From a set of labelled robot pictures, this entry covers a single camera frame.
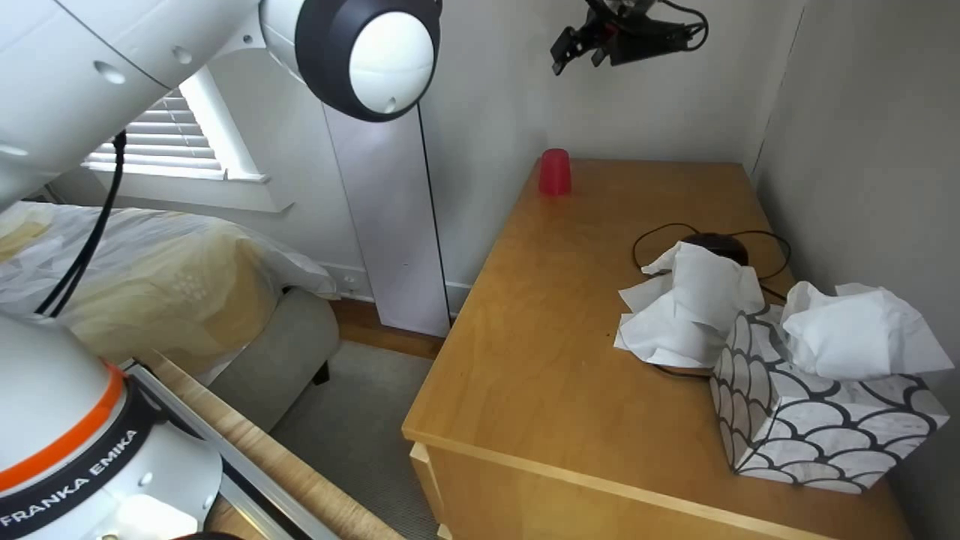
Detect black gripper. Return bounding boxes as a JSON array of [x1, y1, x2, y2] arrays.
[[548, 0, 655, 79]]

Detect red plastic cup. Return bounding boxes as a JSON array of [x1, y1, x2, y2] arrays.
[[535, 147, 575, 201]]

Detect white leaning panel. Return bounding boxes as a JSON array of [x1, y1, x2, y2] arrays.
[[319, 100, 452, 340]]

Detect crumpled white tissue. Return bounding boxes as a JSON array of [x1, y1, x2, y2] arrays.
[[611, 240, 769, 374]]

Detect wooden dresser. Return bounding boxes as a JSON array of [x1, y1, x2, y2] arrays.
[[398, 159, 917, 540]]

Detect white tissue in box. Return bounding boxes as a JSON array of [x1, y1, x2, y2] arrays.
[[778, 278, 956, 384]]

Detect grey upholstered stool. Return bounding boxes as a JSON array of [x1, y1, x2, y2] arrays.
[[203, 285, 345, 435]]

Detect white window blinds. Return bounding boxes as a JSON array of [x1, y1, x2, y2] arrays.
[[80, 86, 228, 182]]

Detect scallop patterned tissue box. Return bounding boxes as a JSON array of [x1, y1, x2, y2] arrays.
[[708, 310, 954, 499]]

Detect bed with white sheet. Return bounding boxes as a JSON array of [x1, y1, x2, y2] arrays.
[[0, 195, 343, 368]]

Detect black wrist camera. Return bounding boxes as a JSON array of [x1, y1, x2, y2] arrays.
[[624, 14, 703, 68]]

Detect coiled black cable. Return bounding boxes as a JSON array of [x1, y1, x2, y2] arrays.
[[628, 219, 794, 307]]

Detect wooden rail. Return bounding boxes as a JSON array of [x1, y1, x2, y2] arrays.
[[123, 348, 409, 540]]

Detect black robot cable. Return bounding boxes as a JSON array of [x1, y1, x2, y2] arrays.
[[32, 0, 715, 321]]

